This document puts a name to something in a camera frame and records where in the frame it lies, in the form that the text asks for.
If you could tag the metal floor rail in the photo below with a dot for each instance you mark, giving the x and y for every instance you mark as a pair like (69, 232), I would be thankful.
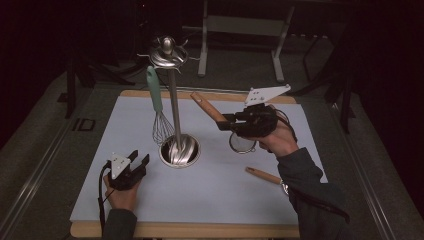
(366, 186)
(36, 176)

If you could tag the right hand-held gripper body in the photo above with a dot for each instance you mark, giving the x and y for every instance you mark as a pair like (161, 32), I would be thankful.
(260, 121)

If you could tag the person's right hand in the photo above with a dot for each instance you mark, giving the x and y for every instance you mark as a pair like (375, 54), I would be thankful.
(280, 141)

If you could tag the steel utensil rack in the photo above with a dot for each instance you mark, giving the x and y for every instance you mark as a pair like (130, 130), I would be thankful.
(178, 133)

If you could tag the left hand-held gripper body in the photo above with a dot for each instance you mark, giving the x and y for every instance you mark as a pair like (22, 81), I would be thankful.
(125, 178)

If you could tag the grey metal frame stand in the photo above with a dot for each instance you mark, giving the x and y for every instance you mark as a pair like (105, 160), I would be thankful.
(245, 26)

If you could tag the white table mat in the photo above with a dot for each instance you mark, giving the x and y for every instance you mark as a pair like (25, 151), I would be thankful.
(213, 186)

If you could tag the black floor bracket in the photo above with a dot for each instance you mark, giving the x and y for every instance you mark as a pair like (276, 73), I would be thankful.
(84, 124)

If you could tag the black tripod stand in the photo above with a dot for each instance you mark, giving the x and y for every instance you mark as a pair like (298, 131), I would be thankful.
(345, 100)
(71, 83)

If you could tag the person's left hand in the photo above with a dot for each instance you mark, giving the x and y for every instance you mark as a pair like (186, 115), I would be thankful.
(123, 198)

